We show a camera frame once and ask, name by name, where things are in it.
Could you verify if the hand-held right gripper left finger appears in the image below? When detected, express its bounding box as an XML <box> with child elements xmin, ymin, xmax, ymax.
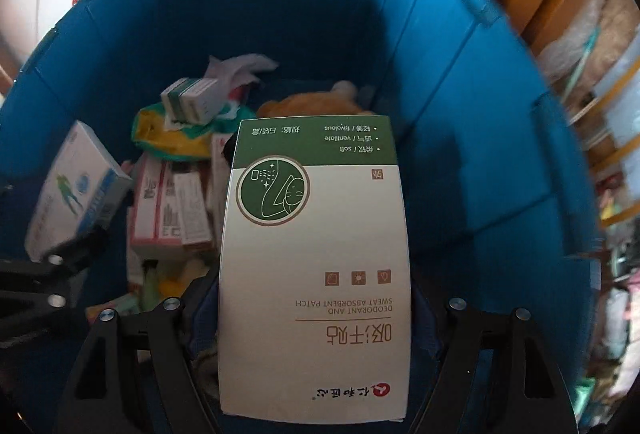
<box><xmin>54</xmin><ymin>296</ymin><xmax>221</xmax><ymax>434</ymax></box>

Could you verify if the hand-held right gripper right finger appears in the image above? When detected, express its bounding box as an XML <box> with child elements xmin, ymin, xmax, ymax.
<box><xmin>407</xmin><ymin>296</ymin><xmax>581</xmax><ymax>434</ymax></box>

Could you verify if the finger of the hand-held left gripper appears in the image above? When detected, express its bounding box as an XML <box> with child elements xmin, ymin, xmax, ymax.
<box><xmin>0</xmin><ymin>224</ymin><xmax>111</xmax><ymax>350</ymax></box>

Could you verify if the blue and white box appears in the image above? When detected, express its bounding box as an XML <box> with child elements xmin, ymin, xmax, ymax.
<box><xmin>25</xmin><ymin>120</ymin><xmax>132</xmax><ymax>262</ymax></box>

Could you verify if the green and white box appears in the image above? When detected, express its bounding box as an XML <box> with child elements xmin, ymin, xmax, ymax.
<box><xmin>218</xmin><ymin>115</ymin><xmax>413</xmax><ymax>421</ymax></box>

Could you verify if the blue plastic storage container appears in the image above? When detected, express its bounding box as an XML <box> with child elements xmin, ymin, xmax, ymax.
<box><xmin>0</xmin><ymin>0</ymin><xmax>616</xmax><ymax>434</ymax></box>

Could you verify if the large pink white box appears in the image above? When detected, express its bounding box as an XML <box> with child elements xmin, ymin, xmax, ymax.
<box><xmin>131</xmin><ymin>154</ymin><xmax>183</xmax><ymax>247</ymax></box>

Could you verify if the long white pink box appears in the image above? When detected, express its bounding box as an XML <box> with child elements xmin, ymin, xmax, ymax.
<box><xmin>172</xmin><ymin>164</ymin><xmax>216</xmax><ymax>250</ymax></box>

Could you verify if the yellow green packet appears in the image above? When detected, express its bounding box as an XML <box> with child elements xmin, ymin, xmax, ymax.
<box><xmin>131</xmin><ymin>103</ymin><xmax>238</xmax><ymax>160</ymax></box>

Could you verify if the small green white box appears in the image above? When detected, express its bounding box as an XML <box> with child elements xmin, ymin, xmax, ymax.
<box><xmin>161</xmin><ymin>77</ymin><xmax>232</xmax><ymax>124</ymax></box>

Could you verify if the brown bear plush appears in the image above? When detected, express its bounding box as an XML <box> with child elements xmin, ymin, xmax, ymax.
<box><xmin>256</xmin><ymin>80</ymin><xmax>363</xmax><ymax>119</ymax></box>

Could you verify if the crumpled white paper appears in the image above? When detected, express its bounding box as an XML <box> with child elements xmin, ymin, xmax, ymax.
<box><xmin>202</xmin><ymin>54</ymin><xmax>279</xmax><ymax>90</ymax></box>

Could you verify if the green stick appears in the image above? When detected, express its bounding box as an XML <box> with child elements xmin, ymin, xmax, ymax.
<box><xmin>562</xmin><ymin>26</ymin><xmax>601</xmax><ymax>90</ymax></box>

